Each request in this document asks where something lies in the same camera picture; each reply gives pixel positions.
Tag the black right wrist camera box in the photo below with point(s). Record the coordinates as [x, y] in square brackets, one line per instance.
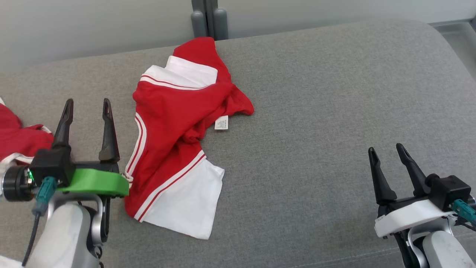
[448, 190]

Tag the grey baseboard strip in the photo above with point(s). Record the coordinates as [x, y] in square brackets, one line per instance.
[453, 24]

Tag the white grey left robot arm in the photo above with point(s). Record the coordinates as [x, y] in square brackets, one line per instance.
[63, 238]

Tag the red white jersey shirt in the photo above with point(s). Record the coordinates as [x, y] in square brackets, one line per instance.
[18, 141]
[167, 111]

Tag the grey fabric sofa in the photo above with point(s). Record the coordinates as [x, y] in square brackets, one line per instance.
[316, 130]

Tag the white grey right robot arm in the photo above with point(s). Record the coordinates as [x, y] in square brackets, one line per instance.
[442, 249]

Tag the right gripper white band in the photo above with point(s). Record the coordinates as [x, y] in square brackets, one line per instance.
[409, 219]

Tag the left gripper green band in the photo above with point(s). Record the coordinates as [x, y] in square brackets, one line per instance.
[96, 184]

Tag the grey partition post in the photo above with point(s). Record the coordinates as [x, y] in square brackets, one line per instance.
[199, 22]

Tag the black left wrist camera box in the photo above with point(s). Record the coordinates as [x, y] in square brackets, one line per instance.
[52, 165]

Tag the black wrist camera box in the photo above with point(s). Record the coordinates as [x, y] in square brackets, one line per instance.
[52, 165]
[448, 190]

